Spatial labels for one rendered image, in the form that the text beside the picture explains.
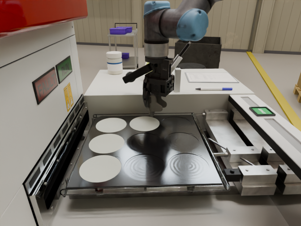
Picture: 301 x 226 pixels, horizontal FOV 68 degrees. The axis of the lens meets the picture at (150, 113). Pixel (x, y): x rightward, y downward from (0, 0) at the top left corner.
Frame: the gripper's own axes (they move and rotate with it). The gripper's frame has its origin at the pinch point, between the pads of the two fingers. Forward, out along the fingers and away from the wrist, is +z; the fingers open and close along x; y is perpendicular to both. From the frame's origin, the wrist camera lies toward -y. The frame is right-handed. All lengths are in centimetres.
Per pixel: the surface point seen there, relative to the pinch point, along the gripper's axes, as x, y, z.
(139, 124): -7.4, -0.4, 1.2
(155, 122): -3.3, 3.7, 1.2
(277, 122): 2.7, 39.1, -4.6
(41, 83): -34.0, -7.9, -19.9
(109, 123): -11.3, -9.4, 1.2
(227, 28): 642, -84, 29
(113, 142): -20.0, -1.8, 1.2
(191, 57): 305, -81, 46
